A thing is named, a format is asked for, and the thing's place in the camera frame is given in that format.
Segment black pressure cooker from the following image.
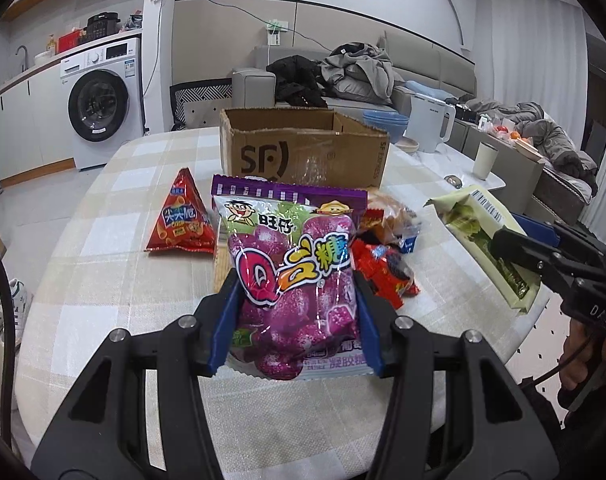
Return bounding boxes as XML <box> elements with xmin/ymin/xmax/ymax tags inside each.
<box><xmin>86</xmin><ymin>12</ymin><xmax>122</xmax><ymax>39</ymax></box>

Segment red box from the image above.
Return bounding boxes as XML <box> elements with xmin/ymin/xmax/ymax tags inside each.
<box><xmin>57</xmin><ymin>30</ymin><xmax>90</xmax><ymax>54</ymax></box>

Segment checkered tablecloth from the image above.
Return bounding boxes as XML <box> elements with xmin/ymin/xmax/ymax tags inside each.
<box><xmin>15</xmin><ymin>125</ymin><xmax>554</xmax><ymax>461</ymax></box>

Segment grey coat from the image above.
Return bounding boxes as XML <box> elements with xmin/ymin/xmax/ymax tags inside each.
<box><xmin>462</xmin><ymin>100</ymin><xmax>600</xmax><ymax>183</ymax></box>

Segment black cable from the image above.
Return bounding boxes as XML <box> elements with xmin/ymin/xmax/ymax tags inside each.
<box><xmin>0</xmin><ymin>219</ymin><xmax>20</xmax><ymax>443</ymax></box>

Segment person's right hand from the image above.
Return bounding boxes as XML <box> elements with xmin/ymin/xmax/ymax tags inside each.
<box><xmin>557</xmin><ymin>317</ymin><xmax>606</xmax><ymax>411</ymax></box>

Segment white curtain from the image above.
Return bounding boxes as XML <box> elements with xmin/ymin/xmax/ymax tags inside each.
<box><xmin>475</xmin><ymin>0</ymin><xmax>590</xmax><ymax>113</ymax></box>

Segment white electric kettle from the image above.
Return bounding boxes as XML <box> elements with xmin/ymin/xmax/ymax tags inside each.
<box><xmin>407</xmin><ymin>95</ymin><xmax>456</xmax><ymax>154</ymax></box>

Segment purple gummy candy bag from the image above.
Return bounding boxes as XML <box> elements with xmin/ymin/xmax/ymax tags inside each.
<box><xmin>211</xmin><ymin>174</ymin><xmax>376</xmax><ymax>381</ymax></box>

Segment grey sofa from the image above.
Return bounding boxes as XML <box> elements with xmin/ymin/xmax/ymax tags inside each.
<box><xmin>232</xmin><ymin>29</ymin><xmax>480</xmax><ymax>128</ymax></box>

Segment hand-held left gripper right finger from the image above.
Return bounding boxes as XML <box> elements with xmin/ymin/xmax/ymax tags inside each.
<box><xmin>354</xmin><ymin>273</ymin><xmax>564</xmax><ymax>480</ymax></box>

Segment beige cup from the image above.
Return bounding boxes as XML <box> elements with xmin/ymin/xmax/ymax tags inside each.
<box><xmin>472</xmin><ymin>141</ymin><xmax>499</xmax><ymax>180</ymax></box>

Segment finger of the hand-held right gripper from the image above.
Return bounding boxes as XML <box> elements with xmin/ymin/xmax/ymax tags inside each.
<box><xmin>512</xmin><ymin>212</ymin><xmax>606</xmax><ymax>263</ymax></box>
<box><xmin>488</xmin><ymin>227</ymin><xmax>586</xmax><ymax>292</ymax></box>

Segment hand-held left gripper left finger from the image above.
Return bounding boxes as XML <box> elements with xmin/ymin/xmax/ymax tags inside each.
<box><xmin>30</xmin><ymin>270</ymin><xmax>244</xmax><ymax>480</ymax></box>

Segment green snack packet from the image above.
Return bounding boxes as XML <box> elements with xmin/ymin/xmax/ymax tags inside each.
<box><xmin>424</xmin><ymin>185</ymin><xmax>542</xmax><ymax>316</ymax></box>

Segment clear bread packet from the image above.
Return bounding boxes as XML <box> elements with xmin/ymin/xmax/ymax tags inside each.
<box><xmin>367</xmin><ymin>189</ymin><xmax>424</xmax><ymax>254</ymax></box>

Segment white sneakers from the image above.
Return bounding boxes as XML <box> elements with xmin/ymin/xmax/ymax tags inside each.
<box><xmin>0</xmin><ymin>279</ymin><xmax>32</xmax><ymax>339</ymax></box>

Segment white wall socket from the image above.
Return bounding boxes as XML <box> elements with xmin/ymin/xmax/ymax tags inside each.
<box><xmin>266</xmin><ymin>18</ymin><xmax>290</xmax><ymax>47</ymax></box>

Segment blue bowls stack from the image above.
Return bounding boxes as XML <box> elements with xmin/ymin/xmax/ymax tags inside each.
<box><xmin>362</xmin><ymin>110</ymin><xmax>410</xmax><ymax>144</ymax></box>

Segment small red snack packet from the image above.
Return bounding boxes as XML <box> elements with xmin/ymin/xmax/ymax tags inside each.
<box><xmin>358</xmin><ymin>210</ymin><xmax>388</xmax><ymax>242</ymax></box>

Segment white washing machine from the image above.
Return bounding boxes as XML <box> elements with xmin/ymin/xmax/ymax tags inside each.
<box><xmin>59</xmin><ymin>37</ymin><xmax>146</xmax><ymax>171</ymax></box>

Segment black jacket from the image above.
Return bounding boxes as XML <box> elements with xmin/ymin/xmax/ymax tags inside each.
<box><xmin>266</xmin><ymin>55</ymin><xmax>330</xmax><ymax>109</ymax></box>

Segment patterned black chair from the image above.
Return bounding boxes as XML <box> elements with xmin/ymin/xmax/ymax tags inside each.
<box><xmin>169</xmin><ymin>80</ymin><xmax>234</xmax><ymax>134</ymax></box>

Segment brown cardboard box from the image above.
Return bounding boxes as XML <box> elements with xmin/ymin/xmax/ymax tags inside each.
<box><xmin>219</xmin><ymin>107</ymin><xmax>391</xmax><ymax>192</ymax></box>

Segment grey clothing pile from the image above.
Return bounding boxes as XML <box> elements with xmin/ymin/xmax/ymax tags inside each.
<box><xmin>320</xmin><ymin>42</ymin><xmax>408</xmax><ymax>107</ymax></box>

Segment red triangular snack bag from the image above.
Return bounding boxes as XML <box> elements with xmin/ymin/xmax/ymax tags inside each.
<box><xmin>144</xmin><ymin>167</ymin><xmax>218</xmax><ymax>254</ymax></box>

